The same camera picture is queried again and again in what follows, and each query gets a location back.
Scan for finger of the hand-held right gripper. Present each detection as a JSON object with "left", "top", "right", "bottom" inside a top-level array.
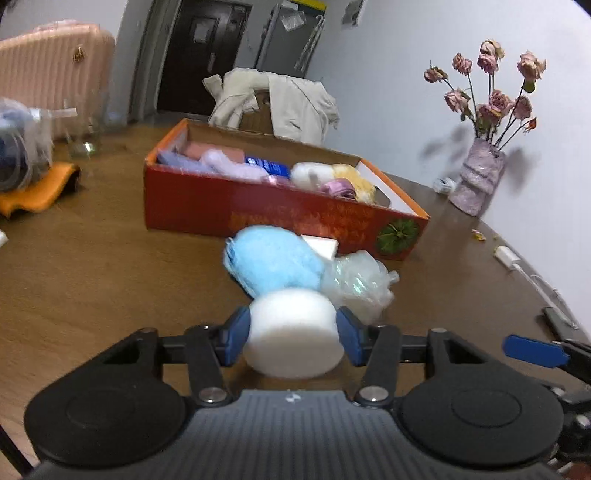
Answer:
[
  {"left": 503, "top": 335, "right": 591, "bottom": 385},
  {"left": 542, "top": 306, "right": 579, "bottom": 342}
]

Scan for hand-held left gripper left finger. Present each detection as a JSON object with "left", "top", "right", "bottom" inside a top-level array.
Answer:
[{"left": 95, "top": 305, "right": 253, "bottom": 408}]

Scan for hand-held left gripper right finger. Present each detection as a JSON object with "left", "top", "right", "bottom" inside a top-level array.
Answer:
[{"left": 335, "top": 307, "right": 491, "bottom": 408}]

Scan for white round sponge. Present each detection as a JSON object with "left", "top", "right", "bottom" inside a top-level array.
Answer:
[{"left": 242, "top": 288, "right": 346, "bottom": 380}]

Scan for orange cardboard box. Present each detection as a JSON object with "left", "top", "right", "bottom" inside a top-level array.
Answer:
[{"left": 144, "top": 117, "right": 431, "bottom": 263}]

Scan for crumpled clear plastic bag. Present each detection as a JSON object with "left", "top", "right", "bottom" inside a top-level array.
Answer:
[{"left": 320, "top": 250, "right": 400, "bottom": 325}]

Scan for light blue fluffy towel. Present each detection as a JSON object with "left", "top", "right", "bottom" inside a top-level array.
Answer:
[{"left": 223, "top": 225, "right": 327, "bottom": 299}]

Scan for small white box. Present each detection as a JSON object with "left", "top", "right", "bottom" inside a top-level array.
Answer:
[{"left": 300, "top": 234, "right": 341, "bottom": 262}]

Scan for pink ribbon roll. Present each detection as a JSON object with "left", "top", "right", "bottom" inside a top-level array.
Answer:
[{"left": 321, "top": 179, "right": 359, "bottom": 199}]

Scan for yellow plush toy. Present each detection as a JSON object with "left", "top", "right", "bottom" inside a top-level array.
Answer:
[{"left": 330, "top": 164, "right": 378, "bottom": 203}]

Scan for pink ceramic vase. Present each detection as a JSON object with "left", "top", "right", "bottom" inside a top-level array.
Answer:
[{"left": 448, "top": 137, "right": 508, "bottom": 217}]

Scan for white plush toy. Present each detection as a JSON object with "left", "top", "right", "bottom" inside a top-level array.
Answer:
[{"left": 290, "top": 161, "right": 336, "bottom": 193}]

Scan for lilac fluffy cloth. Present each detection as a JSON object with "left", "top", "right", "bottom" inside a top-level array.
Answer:
[{"left": 200, "top": 148, "right": 279, "bottom": 186}]

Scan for blue packet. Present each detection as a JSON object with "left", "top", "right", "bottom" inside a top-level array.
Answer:
[{"left": 244, "top": 154, "right": 293, "bottom": 179}]

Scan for periwinkle cloth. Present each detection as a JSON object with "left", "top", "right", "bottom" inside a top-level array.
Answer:
[{"left": 157, "top": 148, "right": 218, "bottom": 175}]

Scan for pink sponge block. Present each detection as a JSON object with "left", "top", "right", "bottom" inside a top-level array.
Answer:
[{"left": 182, "top": 141, "right": 245, "bottom": 165}]

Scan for brown wooden chair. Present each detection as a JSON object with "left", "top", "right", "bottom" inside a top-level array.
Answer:
[{"left": 240, "top": 90, "right": 279, "bottom": 136}]

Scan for dried pink roses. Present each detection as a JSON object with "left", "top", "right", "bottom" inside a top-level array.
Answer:
[{"left": 424, "top": 39, "right": 547, "bottom": 151}]

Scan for beige coat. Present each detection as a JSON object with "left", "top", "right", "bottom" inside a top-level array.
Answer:
[{"left": 202, "top": 68, "right": 341, "bottom": 147}]

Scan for orange cloth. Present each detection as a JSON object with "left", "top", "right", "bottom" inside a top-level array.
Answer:
[{"left": 0, "top": 161, "right": 82, "bottom": 218}]

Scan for clear glass jar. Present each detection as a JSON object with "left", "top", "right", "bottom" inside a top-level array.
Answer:
[{"left": 65, "top": 98, "right": 105, "bottom": 160}]

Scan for dark entrance door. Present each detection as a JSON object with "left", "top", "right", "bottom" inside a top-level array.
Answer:
[{"left": 157, "top": 0, "right": 253, "bottom": 116}]

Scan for grey refrigerator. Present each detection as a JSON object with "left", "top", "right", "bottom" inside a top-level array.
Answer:
[{"left": 256, "top": 0, "right": 325, "bottom": 80}]

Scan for clear plastic bag with items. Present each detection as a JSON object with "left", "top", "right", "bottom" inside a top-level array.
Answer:
[{"left": 0, "top": 97, "right": 77, "bottom": 193}]

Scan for white clothes hangers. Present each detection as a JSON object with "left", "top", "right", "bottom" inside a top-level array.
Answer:
[{"left": 297, "top": 14, "right": 327, "bottom": 73}]

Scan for pink suitcase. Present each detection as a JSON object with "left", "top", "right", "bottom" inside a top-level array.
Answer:
[{"left": 0, "top": 21, "right": 116, "bottom": 140}]

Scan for white charger with cable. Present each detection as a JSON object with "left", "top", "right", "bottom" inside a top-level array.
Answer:
[{"left": 494, "top": 246, "right": 581, "bottom": 330}]

